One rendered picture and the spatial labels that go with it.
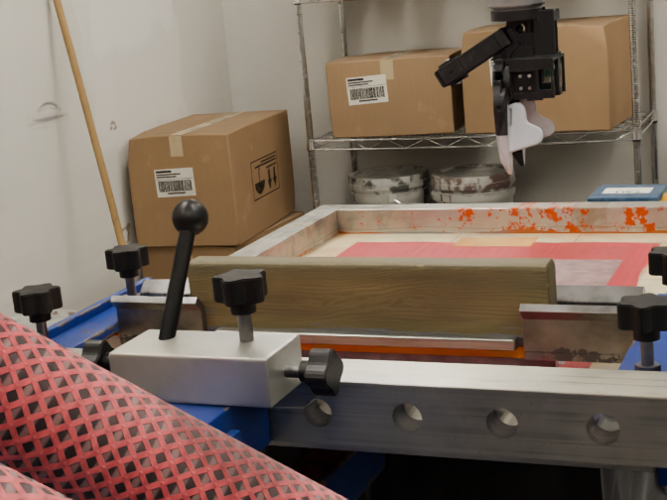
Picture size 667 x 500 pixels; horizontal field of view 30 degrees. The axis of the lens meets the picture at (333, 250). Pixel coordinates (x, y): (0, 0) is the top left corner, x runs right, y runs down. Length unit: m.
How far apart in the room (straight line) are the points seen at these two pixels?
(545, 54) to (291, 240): 0.41
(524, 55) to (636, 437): 0.89
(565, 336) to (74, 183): 3.32
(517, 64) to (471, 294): 0.58
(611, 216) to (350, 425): 0.83
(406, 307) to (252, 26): 4.15
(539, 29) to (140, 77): 3.16
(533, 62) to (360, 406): 0.83
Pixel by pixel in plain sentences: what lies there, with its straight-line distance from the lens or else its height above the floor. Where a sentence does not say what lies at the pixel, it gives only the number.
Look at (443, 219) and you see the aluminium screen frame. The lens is 1.72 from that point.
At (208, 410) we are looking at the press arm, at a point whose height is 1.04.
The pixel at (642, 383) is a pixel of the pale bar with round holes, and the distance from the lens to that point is 0.85.
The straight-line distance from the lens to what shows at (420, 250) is 1.63.
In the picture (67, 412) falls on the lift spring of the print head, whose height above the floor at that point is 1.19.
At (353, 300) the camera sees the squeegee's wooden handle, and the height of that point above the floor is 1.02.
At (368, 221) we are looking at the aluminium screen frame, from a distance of 1.76.
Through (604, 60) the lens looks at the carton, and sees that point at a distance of 4.31.
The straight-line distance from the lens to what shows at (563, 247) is 1.60.
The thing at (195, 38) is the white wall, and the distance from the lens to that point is 5.07.
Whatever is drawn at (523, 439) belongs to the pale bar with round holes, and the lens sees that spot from 0.86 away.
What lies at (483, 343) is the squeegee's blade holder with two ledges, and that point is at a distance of 1.11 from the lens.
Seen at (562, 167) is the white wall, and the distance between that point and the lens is 4.89.
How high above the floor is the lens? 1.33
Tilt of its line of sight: 13 degrees down
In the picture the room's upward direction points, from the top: 5 degrees counter-clockwise
